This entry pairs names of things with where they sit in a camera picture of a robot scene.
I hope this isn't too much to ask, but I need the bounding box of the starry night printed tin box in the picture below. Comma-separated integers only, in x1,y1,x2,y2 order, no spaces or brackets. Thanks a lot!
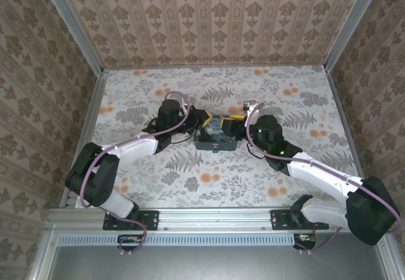
193,114,242,153

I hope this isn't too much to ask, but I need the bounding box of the grey sheet metal panel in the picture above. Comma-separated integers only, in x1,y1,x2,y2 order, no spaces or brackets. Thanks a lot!
30,231,400,280

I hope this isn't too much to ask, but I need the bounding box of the aluminium table side rail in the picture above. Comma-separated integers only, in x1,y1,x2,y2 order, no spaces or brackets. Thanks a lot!
325,67,377,206
59,70,109,208

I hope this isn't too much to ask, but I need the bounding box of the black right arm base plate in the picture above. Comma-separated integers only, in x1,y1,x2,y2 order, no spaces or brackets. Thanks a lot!
271,208,330,231

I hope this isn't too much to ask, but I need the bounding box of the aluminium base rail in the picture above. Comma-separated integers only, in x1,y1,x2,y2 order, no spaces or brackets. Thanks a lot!
47,206,389,231

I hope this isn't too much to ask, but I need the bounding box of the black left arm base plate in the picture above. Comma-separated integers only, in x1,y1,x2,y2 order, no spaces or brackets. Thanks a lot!
103,209,159,231

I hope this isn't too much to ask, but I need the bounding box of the grey slotted cable duct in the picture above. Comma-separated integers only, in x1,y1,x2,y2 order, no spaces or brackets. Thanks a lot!
58,232,317,246

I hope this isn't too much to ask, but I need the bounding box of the black cable connector box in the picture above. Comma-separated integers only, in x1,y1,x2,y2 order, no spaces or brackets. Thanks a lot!
293,232,318,251
117,234,144,252

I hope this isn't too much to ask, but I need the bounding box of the aluminium frame post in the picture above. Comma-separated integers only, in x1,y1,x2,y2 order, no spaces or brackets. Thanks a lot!
37,0,106,75
323,0,386,72

